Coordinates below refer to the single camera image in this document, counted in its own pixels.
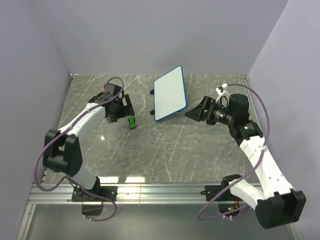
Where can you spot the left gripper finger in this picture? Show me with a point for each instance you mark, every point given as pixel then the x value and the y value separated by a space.
pixel 112 119
pixel 128 108

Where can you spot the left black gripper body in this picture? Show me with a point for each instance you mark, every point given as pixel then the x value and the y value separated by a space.
pixel 118 109

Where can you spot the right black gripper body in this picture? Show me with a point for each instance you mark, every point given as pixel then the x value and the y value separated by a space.
pixel 220 114

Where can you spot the green whiteboard eraser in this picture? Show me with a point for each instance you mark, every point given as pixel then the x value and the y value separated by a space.
pixel 132 122

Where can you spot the blue framed whiteboard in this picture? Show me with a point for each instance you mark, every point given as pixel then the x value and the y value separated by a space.
pixel 170 95

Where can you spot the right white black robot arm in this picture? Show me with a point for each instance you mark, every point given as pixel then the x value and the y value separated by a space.
pixel 277 203

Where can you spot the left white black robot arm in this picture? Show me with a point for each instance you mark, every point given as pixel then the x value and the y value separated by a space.
pixel 62 150

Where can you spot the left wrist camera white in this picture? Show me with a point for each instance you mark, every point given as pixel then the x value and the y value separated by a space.
pixel 112 89

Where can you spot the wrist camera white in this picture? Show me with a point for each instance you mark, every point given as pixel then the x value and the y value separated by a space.
pixel 112 89
pixel 222 92

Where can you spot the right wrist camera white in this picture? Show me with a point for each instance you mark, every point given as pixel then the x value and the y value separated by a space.
pixel 222 92

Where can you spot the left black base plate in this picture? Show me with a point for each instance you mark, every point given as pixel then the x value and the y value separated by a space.
pixel 109 192

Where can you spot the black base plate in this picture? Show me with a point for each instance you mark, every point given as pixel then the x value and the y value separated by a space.
pixel 109 192
pixel 210 191

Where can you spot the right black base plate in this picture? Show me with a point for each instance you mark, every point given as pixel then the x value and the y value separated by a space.
pixel 210 191

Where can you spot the aluminium mounting rail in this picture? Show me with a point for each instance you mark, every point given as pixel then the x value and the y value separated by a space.
pixel 129 194

